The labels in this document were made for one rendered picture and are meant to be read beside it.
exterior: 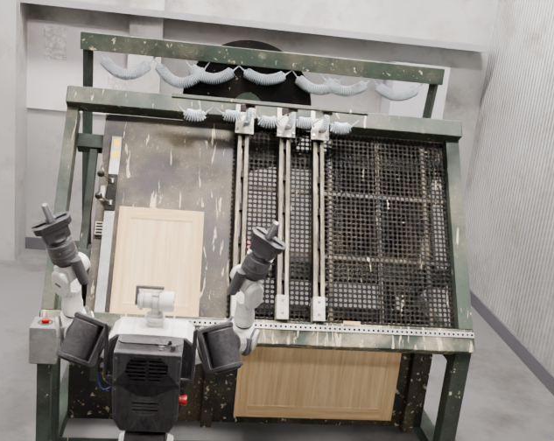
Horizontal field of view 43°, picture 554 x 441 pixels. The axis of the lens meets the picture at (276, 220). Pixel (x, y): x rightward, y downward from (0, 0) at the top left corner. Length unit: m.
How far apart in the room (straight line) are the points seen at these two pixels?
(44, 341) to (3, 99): 3.70
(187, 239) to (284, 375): 0.92
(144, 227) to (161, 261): 0.20
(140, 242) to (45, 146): 3.57
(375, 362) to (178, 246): 1.27
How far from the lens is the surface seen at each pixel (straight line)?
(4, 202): 6.88
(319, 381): 3.96
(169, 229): 3.67
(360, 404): 4.08
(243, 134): 3.82
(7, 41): 6.66
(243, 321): 2.47
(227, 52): 4.27
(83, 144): 3.92
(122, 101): 3.87
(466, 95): 7.24
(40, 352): 3.37
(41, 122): 7.06
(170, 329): 2.25
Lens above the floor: 2.29
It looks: 15 degrees down
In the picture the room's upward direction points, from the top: 6 degrees clockwise
